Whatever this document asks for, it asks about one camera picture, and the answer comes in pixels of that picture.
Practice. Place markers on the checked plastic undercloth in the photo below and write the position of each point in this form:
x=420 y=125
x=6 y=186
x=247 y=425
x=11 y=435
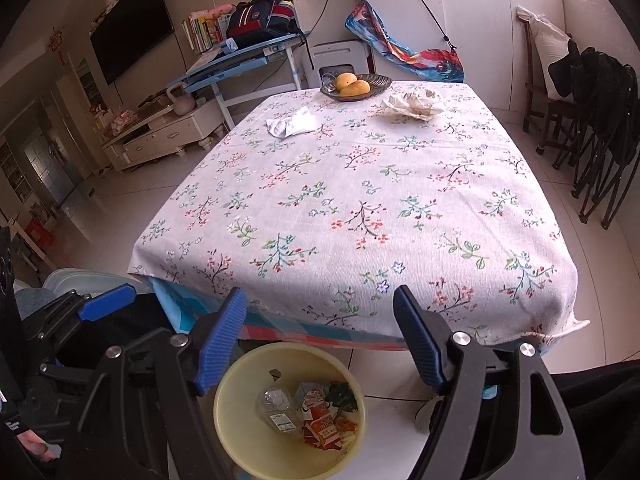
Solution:
x=280 y=332

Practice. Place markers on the dark fruit bowl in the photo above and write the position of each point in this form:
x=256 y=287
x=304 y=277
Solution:
x=380 y=82

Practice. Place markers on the dark striped backpack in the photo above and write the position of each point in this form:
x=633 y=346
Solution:
x=260 y=17

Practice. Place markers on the denim cloth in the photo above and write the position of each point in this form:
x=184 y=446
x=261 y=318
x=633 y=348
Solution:
x=32 y=302

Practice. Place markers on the pale pink kettlebell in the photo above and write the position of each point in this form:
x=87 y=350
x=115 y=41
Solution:
x=182 y=105

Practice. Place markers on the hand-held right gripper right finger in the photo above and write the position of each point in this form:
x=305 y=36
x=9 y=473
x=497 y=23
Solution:
x=420 y=340

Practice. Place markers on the pink bouquet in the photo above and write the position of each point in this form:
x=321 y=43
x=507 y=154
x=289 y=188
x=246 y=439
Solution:
x=124 y=122

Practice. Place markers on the person's left hand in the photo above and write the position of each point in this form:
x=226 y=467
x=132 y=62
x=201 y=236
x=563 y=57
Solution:
x=37 y=447

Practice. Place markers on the yellow mango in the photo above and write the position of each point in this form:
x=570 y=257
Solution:
x=359 y=90
x=345 y=80

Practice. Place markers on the black flat television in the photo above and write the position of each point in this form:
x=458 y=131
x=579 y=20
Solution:
x=130 y=30

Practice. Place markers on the row of books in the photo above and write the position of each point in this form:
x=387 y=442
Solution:
x=197 y=32

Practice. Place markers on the colourful printed hanging bag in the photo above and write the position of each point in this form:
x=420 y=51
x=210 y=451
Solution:
x=410 y=57

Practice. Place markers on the person's right leg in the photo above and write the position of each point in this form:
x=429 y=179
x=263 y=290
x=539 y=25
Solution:
x=610 y=425

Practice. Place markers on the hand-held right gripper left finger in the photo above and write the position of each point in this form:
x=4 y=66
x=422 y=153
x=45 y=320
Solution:
x=220 y=335

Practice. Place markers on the clear plastic bottle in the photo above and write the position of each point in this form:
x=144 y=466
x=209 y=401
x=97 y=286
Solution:
x=277 y=407

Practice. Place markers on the white tissue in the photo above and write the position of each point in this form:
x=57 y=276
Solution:
x=295 y=122

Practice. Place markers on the white air purifier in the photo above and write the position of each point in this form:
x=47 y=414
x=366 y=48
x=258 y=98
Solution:
x=335 y=52

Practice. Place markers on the black folding chairs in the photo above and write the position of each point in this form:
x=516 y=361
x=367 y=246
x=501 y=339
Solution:
x=600 y=110

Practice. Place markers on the pale blue plastic stool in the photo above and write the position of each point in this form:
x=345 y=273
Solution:
x=90 y=280

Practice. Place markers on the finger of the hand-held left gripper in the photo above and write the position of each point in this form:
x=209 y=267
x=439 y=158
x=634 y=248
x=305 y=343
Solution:
x=107 y=302

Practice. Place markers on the white cabinet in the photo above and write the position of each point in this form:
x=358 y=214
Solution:
x=475 y=20

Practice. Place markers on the cream television cabinet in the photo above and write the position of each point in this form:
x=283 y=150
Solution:
x=160 y=137

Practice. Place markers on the crumpled beige paper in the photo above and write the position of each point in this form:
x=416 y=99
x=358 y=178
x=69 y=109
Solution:
x=415 y=105

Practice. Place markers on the floral tablecloth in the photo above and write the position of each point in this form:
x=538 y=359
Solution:
x=350 y=185

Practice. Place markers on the green wrapper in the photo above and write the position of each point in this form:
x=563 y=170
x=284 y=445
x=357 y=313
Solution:
x=342 y=395

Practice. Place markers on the yellow plastic bin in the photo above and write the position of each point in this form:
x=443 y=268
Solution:
x=240 y=435

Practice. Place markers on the red and white wrapper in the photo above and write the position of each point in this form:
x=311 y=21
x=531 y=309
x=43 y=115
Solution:
x=322 y=427

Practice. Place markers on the blue study desk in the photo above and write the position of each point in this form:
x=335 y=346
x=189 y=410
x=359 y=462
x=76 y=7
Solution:
x=235 y=57

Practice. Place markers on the pink plush toy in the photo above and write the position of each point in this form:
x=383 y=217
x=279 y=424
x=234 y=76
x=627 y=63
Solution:
x=220 y=11

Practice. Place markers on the red wall ornament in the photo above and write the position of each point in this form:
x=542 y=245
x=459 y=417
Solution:
x=56 y=42

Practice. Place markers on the wooden chair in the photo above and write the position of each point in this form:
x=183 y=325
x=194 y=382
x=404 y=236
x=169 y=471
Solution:
x=537 y=105

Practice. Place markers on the small plush toy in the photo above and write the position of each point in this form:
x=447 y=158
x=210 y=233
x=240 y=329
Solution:
x=111 y=0

